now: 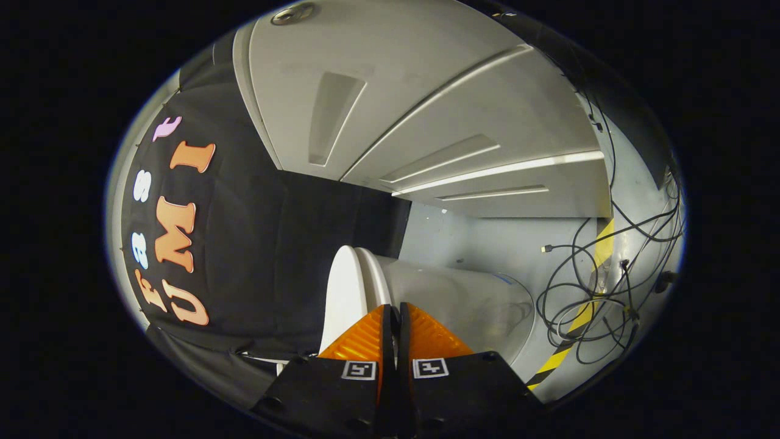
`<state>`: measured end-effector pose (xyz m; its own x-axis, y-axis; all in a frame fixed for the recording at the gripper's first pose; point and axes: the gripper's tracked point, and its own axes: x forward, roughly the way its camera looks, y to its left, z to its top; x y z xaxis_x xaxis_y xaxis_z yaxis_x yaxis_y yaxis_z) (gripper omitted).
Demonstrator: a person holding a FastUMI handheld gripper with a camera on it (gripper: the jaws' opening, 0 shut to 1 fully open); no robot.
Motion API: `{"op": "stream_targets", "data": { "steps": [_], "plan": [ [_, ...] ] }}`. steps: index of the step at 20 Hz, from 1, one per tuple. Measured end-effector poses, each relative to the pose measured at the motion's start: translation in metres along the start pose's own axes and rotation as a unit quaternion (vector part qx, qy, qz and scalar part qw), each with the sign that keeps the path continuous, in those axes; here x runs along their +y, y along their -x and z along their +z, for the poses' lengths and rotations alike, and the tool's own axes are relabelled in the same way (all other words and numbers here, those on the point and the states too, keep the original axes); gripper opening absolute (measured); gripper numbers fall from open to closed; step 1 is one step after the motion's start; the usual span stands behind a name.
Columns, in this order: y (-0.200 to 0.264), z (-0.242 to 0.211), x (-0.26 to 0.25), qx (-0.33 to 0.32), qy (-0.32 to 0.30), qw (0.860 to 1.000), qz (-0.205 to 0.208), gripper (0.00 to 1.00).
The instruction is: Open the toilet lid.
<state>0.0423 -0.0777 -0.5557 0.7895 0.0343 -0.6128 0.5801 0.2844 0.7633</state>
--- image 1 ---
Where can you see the round metal cabinet lock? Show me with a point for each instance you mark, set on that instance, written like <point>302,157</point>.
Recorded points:
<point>292,12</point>

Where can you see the white toilet lid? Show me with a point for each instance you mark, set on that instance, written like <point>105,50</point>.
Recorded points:
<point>341,292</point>

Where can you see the yellow black hazard tape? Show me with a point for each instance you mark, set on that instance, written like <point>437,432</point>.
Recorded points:
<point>603,244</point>

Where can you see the white toilet bowl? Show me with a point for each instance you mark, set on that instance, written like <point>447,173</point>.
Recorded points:
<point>463,305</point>

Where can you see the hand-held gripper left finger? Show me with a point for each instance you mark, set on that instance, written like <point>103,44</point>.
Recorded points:
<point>329,396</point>

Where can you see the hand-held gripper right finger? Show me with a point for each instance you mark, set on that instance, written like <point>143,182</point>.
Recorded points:
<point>463,396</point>

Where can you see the black backdrop cloth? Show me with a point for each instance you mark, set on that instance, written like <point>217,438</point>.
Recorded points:
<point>262,256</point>

